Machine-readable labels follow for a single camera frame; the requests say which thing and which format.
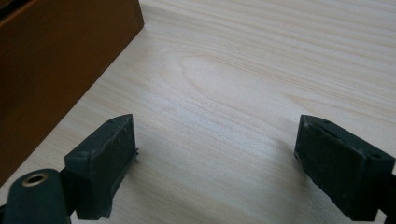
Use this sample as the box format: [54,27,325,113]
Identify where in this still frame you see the brown wooden box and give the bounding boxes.
[0,0,146,188]

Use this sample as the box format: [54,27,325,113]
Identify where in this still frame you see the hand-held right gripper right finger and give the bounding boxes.
[294,114,396,222]

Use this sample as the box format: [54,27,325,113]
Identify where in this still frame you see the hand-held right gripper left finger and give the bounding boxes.
[64,113,138,220]

